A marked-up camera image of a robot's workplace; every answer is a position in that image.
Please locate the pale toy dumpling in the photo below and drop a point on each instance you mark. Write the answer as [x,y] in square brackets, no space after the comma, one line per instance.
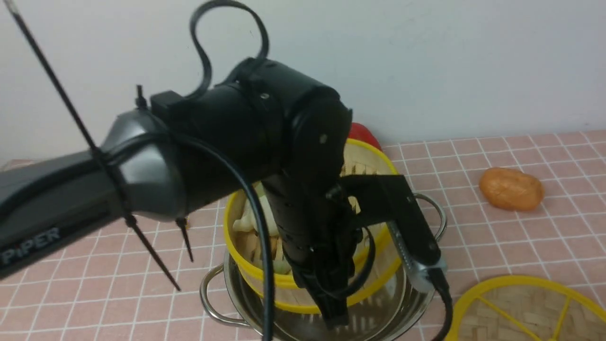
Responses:
[247,222]

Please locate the yellow woven steamer lid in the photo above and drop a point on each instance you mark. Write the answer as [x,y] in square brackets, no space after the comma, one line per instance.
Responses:
[524,308]

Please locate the yellow bamboo steamer basket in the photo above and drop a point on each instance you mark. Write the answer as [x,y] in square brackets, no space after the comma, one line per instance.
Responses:
[359,159]

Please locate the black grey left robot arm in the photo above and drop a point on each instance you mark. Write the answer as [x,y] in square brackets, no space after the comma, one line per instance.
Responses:
[267,123]

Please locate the red toy bell pepper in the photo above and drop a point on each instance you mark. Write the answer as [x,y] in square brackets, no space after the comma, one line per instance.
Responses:
[363,134]

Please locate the orange toy potato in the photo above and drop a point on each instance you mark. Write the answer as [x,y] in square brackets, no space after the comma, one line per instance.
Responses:
[511,189]

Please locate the stainless steel pot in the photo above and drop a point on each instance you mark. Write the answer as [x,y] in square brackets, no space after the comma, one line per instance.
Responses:
[392,307]

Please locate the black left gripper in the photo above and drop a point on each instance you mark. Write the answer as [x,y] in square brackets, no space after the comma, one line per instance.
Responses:
[315,220]

